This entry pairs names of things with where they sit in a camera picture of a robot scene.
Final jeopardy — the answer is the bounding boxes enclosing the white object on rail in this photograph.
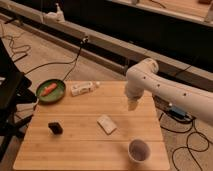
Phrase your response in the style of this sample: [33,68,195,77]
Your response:
[44,3,65,22]

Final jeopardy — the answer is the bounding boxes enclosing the wooden table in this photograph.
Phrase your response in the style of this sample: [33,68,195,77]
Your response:
[13,81,170,171]

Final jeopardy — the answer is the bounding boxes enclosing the black eraser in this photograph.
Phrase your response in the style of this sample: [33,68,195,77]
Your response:
[48,122,63,134]

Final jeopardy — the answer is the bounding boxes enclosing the orange carrot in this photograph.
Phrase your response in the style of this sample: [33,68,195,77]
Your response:
[40,83,57,96]

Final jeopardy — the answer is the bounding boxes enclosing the blue power adapter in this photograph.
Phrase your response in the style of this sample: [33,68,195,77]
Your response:
[168,104,187,119]

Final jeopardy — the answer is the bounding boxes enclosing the green frying pan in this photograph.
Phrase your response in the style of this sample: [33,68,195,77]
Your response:
[33,79,66,109]

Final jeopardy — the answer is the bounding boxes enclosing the black floor cables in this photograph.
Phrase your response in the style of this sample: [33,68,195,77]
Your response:
[154,96,213,171]

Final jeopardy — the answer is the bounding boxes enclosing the black chair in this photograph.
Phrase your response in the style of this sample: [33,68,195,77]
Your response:
[0,38,37,162]

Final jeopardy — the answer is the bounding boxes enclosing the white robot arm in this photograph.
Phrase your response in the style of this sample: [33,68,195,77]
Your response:
[125,58,213,126]

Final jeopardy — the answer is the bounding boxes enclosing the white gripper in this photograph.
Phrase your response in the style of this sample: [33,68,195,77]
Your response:
[127,97,139,111]

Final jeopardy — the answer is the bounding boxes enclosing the black power cable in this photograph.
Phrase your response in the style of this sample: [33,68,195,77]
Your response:
[23,35,90,82]

